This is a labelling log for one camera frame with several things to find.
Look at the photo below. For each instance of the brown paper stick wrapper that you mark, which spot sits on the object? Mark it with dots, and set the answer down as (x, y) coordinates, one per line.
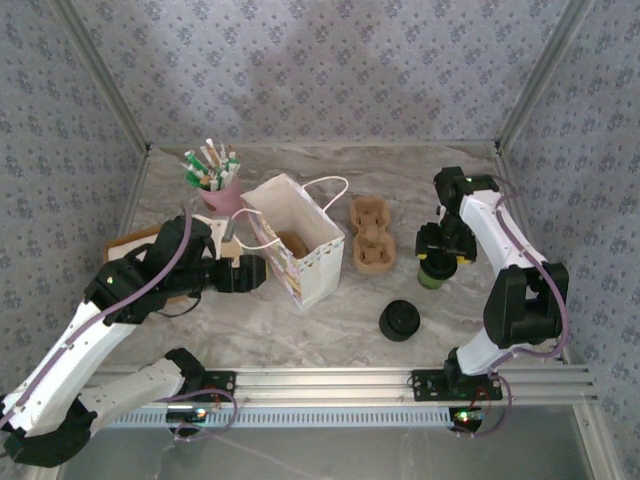
(210, 151)

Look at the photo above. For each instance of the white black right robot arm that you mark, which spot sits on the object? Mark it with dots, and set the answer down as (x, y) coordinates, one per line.
(500, 235)

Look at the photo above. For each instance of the green cup with black lid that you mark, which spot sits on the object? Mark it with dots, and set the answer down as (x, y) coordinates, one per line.
(435, 280)

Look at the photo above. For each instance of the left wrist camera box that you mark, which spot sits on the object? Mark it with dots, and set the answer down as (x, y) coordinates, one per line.
(212, 232)

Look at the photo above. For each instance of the brown round paper item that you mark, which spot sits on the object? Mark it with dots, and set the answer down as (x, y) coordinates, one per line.
(292, 244)

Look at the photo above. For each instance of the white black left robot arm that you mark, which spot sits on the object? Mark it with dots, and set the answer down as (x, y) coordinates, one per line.
(50, 365)

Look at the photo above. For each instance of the white paper napkins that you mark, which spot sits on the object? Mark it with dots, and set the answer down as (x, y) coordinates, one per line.
(135, 247)

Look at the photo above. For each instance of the pink plastic bucket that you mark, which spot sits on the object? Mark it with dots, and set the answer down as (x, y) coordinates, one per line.
(222, 200)

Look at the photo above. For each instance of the green white sachet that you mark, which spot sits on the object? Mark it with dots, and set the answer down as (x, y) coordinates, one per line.
(196, 163)
(199, 180)

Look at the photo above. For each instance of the aluminium front rail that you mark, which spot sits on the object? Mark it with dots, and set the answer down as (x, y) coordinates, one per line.
(325, 385)

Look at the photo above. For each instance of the aluminium frame post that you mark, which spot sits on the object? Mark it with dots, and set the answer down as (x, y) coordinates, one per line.
(100, 75)
(540, 70)

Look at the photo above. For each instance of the stack of black cup lids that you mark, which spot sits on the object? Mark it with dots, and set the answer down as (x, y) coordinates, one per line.
(399, 320)

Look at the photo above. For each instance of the brown pulp cup carrier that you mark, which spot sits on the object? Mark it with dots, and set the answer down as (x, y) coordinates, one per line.
(371, 235)

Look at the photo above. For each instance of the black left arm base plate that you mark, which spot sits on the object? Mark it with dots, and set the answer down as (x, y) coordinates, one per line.
(220, 385)

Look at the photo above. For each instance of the controller board with lights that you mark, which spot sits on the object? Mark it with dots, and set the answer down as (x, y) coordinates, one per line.
(467, 417)
(187, 414)

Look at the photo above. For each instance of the white cartoon print paper bag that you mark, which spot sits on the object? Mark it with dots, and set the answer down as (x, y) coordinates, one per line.
(320, 270)

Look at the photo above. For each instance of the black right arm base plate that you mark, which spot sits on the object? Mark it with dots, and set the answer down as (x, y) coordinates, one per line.
(430, 385)

